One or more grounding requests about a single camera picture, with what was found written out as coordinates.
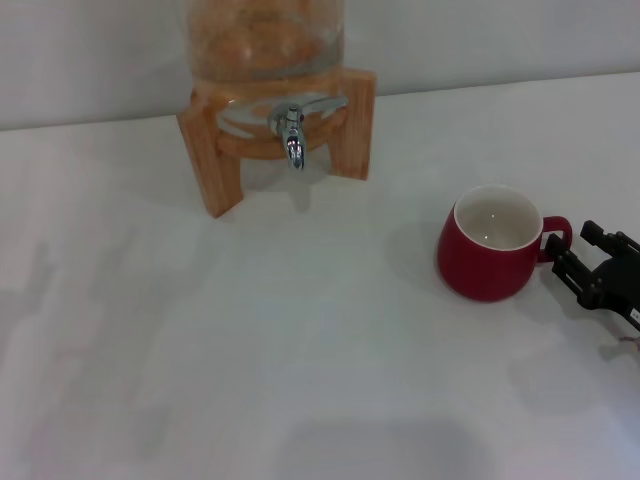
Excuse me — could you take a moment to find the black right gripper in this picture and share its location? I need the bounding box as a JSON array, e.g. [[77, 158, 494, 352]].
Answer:
[[544, 218, 640, 332]]

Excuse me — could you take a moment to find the red cup white inside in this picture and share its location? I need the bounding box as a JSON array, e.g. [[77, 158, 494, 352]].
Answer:
[[436, 183, 575, 303]]

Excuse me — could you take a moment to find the chrome faucet with lever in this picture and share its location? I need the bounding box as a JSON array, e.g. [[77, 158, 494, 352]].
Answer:
[[268, 93, 350, 173]]

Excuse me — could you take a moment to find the clear glass dispenser jar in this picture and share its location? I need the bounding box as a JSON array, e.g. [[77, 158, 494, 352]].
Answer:
[[185, 0, 350, 151]]

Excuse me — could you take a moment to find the wooden dispenser stand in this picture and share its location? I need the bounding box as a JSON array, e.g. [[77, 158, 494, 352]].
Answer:
[[175, 67, 377, 220]]

